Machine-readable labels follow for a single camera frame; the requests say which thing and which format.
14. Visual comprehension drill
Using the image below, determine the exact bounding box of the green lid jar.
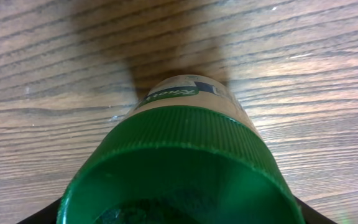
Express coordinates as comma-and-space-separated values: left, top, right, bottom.
57, 75, 304, 224

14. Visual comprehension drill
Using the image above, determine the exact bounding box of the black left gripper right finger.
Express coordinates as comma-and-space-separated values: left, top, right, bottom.
295, 197, 337, 224

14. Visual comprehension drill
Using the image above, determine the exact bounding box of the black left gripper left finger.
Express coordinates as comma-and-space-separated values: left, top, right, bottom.
18, 198, 61, 224

